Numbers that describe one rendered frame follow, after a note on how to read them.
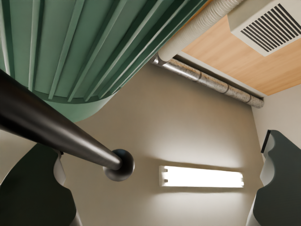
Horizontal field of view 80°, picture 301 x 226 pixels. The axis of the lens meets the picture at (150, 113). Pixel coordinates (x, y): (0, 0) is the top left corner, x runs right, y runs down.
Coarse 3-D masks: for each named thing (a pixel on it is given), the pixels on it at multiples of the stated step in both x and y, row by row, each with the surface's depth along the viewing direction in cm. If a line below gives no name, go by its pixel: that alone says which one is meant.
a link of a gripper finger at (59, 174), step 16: (32, 160) 9; (48, 160) 9; (16, 176) 8; (32, 176) 8; (48, 176) 8; (64, 176) 10; (0, 192) 7; (16, 192) 7; (32, 192) 7; (48, 192) 7; (64, 192) 7; (0, 208) 7; (16, 208) 7; (32, 208) 7; (48, 208) 7; (64, 208) 7; (0, 224) 6; (16, 224) 6; (32, 224) 6; (48, 224) 6; (64, 224) 6; (80, 224) 7
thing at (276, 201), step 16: (272, 144) 10; (288, 144) 9; (272, 160) 8; (288, 160) 8; (272, 176) 8; (288, 176) 8; (272, 192) 7; (288, 192) 7; (256, 208) 6; (272, 208) 6; (288, 208) 6; (256, 224) 6; (272, 224) 6; (288, 224) 6
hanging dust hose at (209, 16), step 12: (216, 0) 135; (228, 0) 130; (240, 0) 130; (204, 12) 145; (216, 12) 139; (228, 12) 141; (192, 24) 155; (204, 24) 149; (180, 36) 166; (192, 36) 161; (168, 48) 179; (180, 48) 176; (168, 60) 195
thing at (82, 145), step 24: (0, 72) 4; (0, 96) 4; (24, 96) 5; (0, 120) 5; (24, 120) 5; (48, 120) 6; (48, 144) 7; (72, 144) 8; (96, 144) 11; (120, 168) 19
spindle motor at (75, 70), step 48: (0, 0) 8; (48, 0) 8; (96, 0) 8; (144, 0) 9; (192, 0) 10; (0, 48) 12; (48, 48) 11; (96, 48) 11; (144, 48) 12; (48, 96) 17; (96, 96) 19
